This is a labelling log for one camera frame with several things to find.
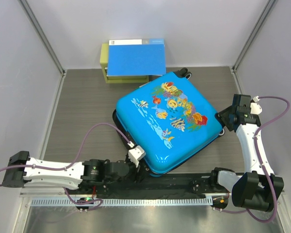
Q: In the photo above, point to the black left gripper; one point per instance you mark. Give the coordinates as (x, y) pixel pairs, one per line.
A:
(138, 176)

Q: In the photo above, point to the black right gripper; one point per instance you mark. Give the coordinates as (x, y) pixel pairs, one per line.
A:
(223, 114)

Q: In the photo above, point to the blue suitcase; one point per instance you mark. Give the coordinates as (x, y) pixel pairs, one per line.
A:
(170, 119)

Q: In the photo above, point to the blue white box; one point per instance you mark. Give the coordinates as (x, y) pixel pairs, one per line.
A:
(136, 57)

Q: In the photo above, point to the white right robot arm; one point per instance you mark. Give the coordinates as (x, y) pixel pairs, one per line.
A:
(258, 172)

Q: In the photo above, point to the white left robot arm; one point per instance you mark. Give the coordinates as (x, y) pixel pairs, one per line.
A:
(26, 171)

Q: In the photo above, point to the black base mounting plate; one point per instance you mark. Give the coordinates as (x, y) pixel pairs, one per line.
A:
(168, 186)

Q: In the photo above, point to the yellow-green drawer organizer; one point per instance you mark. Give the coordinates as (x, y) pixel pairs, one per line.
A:
(104, 57)

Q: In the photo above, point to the slotted cable duct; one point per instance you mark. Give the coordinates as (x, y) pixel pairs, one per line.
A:
(62, 201)

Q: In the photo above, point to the aluminium right corner post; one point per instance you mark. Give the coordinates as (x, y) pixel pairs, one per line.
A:
(270, 4)

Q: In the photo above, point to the aluminium corner post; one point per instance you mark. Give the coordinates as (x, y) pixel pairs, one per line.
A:
(270, 4)
(37, 27)

